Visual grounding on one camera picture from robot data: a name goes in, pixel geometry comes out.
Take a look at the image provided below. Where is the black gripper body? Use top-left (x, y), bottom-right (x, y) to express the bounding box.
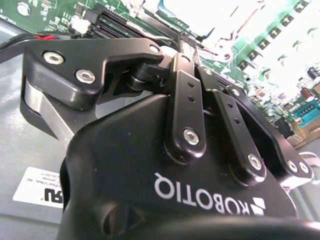
top-left (59, 94), bottom-right (320, 240)

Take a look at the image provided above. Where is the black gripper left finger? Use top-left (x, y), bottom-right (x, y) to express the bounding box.
top-left (19, 34), bottom-right (208, 164)

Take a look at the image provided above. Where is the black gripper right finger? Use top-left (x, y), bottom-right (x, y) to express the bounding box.
top-left (192, 41), bottom-right (314, 189)

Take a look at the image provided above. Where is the metal wire locking lever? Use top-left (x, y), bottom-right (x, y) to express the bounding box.
top-left (139, 33), bottom-right (182, 45)

